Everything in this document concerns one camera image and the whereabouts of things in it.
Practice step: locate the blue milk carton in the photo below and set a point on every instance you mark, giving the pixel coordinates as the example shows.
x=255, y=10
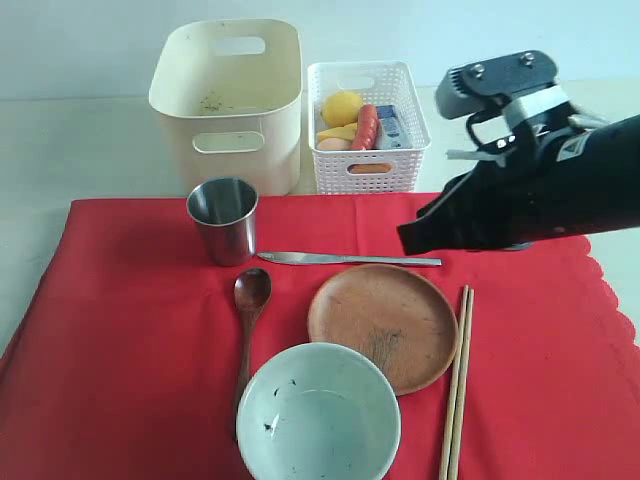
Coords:
x=391, y=133

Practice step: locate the brown egg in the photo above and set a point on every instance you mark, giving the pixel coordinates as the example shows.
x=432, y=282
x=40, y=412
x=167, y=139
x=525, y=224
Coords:
x=334, y=144

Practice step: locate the stainless steel cup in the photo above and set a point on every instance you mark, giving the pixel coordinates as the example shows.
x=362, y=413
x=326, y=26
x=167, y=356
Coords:
x=224, y=212

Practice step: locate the yellow lemon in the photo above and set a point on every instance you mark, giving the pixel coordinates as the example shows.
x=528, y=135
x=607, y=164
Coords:
x=341, y=108

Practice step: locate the right wooden chopstick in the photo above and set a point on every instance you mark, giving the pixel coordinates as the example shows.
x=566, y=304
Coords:
x=457, y=421

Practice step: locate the white woven plastic basket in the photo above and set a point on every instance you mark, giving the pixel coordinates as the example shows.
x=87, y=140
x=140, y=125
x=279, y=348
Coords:
x=386, y=84

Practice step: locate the brown wooden plate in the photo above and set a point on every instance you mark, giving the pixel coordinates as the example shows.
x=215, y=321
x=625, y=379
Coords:
x=396, y=318

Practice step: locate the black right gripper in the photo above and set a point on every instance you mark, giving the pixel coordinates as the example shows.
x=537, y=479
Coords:
x=546, y=189

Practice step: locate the fried chicken nugget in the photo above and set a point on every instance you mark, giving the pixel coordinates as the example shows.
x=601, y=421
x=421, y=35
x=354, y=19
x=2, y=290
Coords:
x=375, y=168

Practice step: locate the left wooden chopstick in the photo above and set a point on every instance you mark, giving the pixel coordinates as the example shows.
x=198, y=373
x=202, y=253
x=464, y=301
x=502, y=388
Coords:
x=445, y=450

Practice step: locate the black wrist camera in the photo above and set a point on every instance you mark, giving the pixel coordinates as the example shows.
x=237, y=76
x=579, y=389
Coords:
x=488, y=85

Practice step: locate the pale green ceramic bowl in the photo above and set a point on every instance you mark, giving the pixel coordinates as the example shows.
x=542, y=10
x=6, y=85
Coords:
x=318, y=411

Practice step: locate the dark wooden spoon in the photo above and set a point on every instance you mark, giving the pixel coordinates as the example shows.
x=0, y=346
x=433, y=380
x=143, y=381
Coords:
x=252, y=292

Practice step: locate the red sausage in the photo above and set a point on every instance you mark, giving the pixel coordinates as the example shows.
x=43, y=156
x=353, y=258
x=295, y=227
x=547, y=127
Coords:
x=367, y=126

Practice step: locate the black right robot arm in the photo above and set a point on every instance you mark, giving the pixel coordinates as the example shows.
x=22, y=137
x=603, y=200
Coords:
x=617, y=153

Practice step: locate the wooden chopstick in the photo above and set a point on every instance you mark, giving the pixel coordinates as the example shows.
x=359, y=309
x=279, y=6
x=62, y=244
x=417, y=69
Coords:
x=445, y=450
x=457, y=421

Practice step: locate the yellow cheese wedge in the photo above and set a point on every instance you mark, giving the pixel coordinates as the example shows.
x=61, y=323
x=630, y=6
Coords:
x=346, y=132

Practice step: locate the cream plastic bin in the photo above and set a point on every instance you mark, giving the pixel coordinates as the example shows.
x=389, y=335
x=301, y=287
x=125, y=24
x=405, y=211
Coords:
x=227, y=96

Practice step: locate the silver table knife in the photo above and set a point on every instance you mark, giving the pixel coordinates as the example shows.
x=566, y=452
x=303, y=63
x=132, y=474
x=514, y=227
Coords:
x=304, y=258

